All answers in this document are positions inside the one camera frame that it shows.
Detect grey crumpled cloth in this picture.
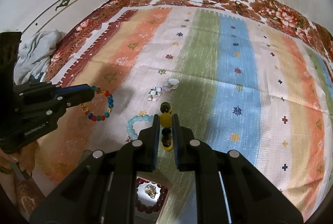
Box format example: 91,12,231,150
14,29,62,85

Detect white gemstone bracelet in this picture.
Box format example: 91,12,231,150
147,78,180,102

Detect yellow and black bead bracelet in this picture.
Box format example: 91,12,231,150
159,101,174,152

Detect red floral bedsheet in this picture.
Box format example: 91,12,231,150
45,0,332,81

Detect striped colourful bed cover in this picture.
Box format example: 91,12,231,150
34,7,332,219

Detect person's left hand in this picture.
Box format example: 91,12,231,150
1,140,39,176

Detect silver ring in box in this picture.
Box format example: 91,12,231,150
144,183,159,199

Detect light blue bead bracelet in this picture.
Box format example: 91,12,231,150
126,114,155,141

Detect grey metal jewelry box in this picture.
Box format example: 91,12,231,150
134,176,169,224

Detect dark red bead bracelet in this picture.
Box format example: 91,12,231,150
135,178,168,214

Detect multicolour glass bead bracelet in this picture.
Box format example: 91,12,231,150
79,85,115,122

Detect white headboard panel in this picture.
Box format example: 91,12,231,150
19,0,108,40

